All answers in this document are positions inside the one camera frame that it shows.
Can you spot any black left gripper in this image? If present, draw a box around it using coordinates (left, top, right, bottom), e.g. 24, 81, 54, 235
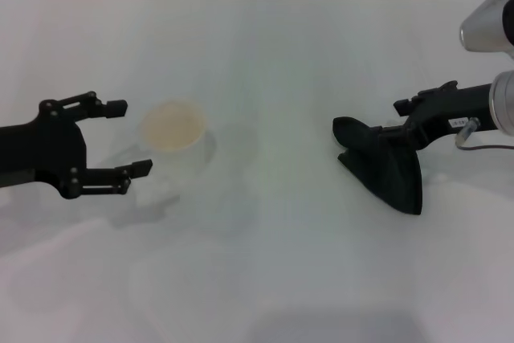
0, 91, 154, 200

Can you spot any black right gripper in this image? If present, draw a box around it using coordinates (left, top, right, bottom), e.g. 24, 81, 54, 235
378, 80, 500, 152

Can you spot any dark blue rag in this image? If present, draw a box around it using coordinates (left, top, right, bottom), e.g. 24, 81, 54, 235
332, 116, 424, 217

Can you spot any white paper cup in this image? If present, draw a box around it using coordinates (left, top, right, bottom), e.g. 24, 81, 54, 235
138, 98, 207, 168

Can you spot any right wrist cable with connector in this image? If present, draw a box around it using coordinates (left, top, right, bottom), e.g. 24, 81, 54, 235
453, 116, 514, 156

